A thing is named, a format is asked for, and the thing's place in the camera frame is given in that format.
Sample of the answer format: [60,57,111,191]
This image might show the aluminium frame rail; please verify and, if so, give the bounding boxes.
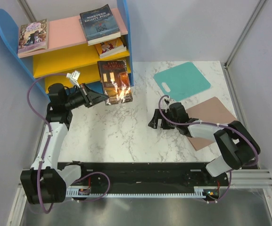
[227,168,272,189]

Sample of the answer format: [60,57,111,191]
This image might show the pink brown file folder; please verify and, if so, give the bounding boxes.
[186,97,237,151]

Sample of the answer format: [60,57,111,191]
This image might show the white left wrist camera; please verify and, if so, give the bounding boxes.
[66,70,80,88]

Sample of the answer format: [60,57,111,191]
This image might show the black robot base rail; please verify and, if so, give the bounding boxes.
[58,161,260,196]

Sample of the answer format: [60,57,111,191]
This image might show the Nineteen Eighty-Four dark book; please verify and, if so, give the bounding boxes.
[80,4,121,46]

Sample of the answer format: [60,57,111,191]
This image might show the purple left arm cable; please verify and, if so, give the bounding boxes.
[26,73,110,214]

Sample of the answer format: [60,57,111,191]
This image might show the Roald Dahl Charlie book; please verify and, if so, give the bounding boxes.
[94,38,127,59]

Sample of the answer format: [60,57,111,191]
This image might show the red castle cover book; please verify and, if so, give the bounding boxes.
[79,18,87,41]

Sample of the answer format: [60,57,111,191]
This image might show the white slotted cable duct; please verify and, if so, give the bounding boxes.
[66,186,219,199]

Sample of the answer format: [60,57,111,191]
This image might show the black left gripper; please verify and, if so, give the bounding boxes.
[64,83,108,110]

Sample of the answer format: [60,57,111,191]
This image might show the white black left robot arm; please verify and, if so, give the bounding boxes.
[20,83,108,204]

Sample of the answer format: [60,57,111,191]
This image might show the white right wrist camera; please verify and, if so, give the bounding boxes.
[164,97,174,110]

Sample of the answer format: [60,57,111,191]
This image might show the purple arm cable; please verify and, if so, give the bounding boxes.
[158,95,260,205]
[26,73,110,214]

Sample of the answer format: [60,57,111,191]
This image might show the purple illustrated paperback book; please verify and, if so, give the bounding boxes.
[17,19,49,58]

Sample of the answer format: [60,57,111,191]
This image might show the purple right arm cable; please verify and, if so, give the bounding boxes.
[158,95,260,205]

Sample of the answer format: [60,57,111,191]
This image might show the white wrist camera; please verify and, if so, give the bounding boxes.
[164,97,174,110]
[66,70,80,88]

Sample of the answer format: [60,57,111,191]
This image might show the blue pink yellow bookshelf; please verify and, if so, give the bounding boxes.
[0,0,134,108]

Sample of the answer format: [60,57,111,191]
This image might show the orange night street book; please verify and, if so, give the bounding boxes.
[98,60,133,105]

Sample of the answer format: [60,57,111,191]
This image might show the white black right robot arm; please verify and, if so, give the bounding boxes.
[148,102,260,186]

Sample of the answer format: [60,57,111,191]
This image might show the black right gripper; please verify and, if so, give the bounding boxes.
[148,109,179,130]

